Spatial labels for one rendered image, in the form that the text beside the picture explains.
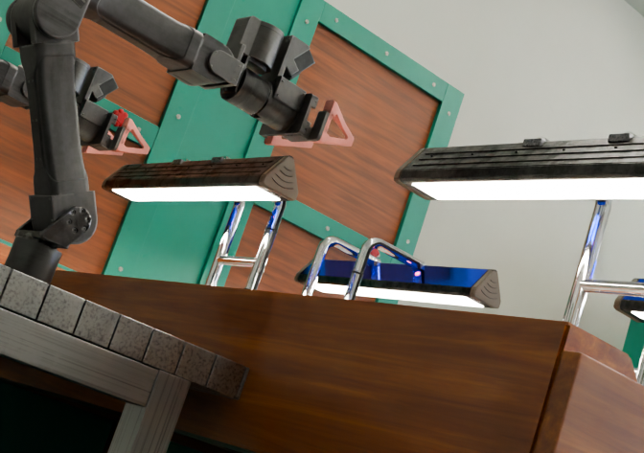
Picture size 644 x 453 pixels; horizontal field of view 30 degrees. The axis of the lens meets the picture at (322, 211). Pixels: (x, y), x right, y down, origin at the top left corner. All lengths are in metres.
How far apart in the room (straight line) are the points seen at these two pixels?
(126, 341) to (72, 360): 0.07
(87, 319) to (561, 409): 0.51
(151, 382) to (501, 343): 0.41
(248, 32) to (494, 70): 3.08
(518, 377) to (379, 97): 2.27
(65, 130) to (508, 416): 0.74
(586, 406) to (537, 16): 3.98
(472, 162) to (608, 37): 3.63
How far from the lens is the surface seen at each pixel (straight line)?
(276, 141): 1.86
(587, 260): 1.77
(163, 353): 1.34
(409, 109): 3.39
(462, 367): 1.15
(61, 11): 1.57
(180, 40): 1.67
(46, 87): 1.58
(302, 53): 1.81
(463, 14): 4.68
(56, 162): 1.57
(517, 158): 1.68
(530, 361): 1.10
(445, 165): 1.77
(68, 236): 1.57
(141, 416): 1.34
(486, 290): 2.47
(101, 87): 2.30
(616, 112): 5.35
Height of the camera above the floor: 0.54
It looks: 13 degrees up
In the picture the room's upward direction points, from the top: 19 degrees clockwise
